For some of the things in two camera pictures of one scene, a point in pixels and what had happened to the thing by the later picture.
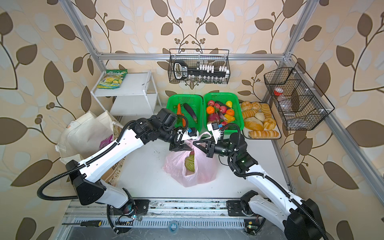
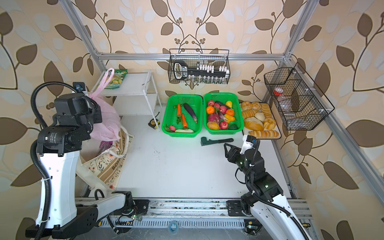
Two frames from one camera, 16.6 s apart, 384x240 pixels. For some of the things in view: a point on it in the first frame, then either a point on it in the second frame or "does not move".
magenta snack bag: (106, 141) does not move
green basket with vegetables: (189, 106) does not move
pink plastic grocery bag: (191, 167) to (109, 129)
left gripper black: (178, 146) to (95, 110)
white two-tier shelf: (136, 95) does not move
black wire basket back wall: (199, 66) does not move
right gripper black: (207, 150) to (234, 152)
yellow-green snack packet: (112, 79) does not move
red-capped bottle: (285, 103) does not move
